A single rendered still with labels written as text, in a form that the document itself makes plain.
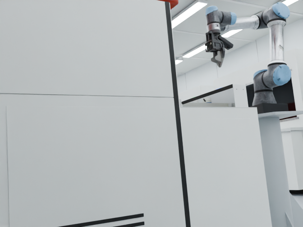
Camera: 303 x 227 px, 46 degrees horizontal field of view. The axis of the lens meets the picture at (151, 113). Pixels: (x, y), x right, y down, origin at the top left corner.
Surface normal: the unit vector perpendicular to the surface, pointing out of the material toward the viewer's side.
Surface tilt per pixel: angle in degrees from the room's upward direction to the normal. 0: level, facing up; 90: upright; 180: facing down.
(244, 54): 90
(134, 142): 90
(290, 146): 90
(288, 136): 90
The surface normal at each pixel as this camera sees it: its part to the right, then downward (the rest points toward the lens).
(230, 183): 0.48, -0.17
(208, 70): -0.87, 0.00
